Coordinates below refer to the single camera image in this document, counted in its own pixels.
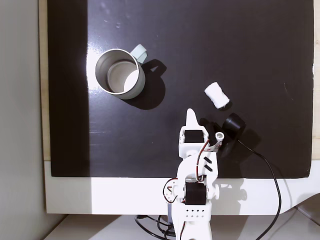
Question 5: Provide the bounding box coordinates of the white gauze roll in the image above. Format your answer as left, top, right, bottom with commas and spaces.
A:
204, 81, 230, 109

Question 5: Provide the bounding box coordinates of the black camera cable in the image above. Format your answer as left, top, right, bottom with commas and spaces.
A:
236, 139, 283, 240

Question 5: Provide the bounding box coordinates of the black table mat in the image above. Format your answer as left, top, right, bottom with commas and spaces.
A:
46, 0, 315, 180

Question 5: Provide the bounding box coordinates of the pale green steel mug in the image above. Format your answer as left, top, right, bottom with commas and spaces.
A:
94, 44, 148, 100

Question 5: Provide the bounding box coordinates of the red white servo wire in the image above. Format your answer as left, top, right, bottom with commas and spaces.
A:
163, 178, 179, 204
196, 141, 211, 182

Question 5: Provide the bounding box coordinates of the black cable bundle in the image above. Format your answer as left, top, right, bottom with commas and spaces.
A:
134, 214, 177, 240

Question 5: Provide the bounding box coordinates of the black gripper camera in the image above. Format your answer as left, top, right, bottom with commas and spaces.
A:
220, 112, 247, 152

